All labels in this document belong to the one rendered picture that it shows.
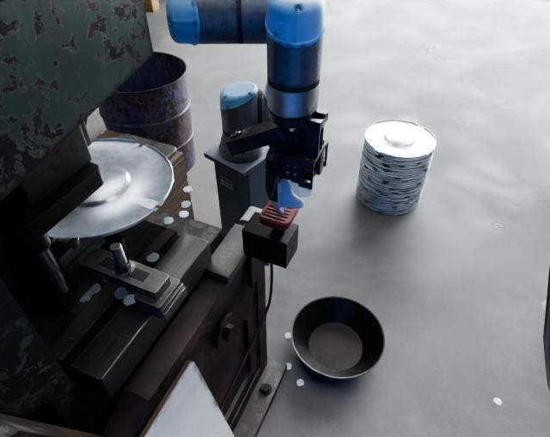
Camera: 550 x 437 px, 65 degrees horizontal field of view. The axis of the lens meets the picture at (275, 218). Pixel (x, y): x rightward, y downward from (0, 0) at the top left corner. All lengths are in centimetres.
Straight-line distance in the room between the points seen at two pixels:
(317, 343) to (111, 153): 92
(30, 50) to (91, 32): 8
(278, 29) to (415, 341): 121
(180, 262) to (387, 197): 126
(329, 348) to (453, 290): 54
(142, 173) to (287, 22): 43
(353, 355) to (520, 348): 56
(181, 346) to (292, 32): 53
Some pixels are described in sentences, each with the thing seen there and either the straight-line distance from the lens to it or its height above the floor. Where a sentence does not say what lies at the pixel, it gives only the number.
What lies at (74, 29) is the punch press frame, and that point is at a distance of 52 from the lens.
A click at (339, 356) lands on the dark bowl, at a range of 148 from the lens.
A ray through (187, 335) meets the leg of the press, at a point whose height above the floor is 62.
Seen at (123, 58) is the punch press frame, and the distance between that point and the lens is 57.
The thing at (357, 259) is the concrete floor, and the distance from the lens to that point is 174.
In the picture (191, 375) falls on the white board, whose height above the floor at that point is 56.
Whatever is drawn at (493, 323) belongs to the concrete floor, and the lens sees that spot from 171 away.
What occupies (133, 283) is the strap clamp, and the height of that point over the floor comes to 75.
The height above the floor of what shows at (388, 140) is 31.
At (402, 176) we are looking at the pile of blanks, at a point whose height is 22.
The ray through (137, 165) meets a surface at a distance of 89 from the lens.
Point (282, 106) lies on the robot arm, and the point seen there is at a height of 99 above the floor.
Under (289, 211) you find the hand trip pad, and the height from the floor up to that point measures 75.
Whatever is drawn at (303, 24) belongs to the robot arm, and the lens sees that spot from 57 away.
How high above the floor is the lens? 128
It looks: 43 degrees down
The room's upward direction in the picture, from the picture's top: straight up
